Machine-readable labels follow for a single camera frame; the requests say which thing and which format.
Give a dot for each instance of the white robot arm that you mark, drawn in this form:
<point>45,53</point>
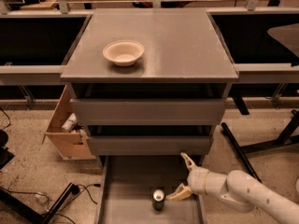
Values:
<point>238,190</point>

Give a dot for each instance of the grey rail right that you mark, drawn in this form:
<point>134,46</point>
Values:
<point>267,73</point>

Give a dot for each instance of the grey rail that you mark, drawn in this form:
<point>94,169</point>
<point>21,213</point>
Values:
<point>267,73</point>
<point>30,75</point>

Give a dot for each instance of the green soda can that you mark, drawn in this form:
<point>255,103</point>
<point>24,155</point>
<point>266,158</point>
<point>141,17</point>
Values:
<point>157,199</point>

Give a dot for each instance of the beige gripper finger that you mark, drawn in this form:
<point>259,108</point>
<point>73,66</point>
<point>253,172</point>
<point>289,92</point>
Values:
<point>181,193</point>
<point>190,164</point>

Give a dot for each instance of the white paper bowl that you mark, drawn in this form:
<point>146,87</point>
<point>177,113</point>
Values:
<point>123,52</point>

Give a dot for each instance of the grey drawer cabinet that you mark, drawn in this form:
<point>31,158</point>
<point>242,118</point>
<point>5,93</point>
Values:
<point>184,59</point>

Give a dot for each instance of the grey middle drawer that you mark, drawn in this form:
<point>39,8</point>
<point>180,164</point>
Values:
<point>148,145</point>

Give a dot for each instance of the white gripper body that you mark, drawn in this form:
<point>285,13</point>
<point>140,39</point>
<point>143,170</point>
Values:
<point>196,180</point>

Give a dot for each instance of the grey top drawer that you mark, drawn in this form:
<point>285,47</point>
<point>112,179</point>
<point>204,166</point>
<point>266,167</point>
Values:
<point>148,112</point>

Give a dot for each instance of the white bottle in box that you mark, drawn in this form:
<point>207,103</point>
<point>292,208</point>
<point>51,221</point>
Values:
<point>69,123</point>

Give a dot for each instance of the grey open bottom drawer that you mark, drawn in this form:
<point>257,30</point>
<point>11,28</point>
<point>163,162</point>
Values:
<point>125,196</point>

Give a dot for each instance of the black metal stand right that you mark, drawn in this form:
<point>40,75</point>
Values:
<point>284,139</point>

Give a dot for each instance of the grey rail left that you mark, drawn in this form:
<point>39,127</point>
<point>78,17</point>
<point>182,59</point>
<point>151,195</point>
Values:
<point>30,75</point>

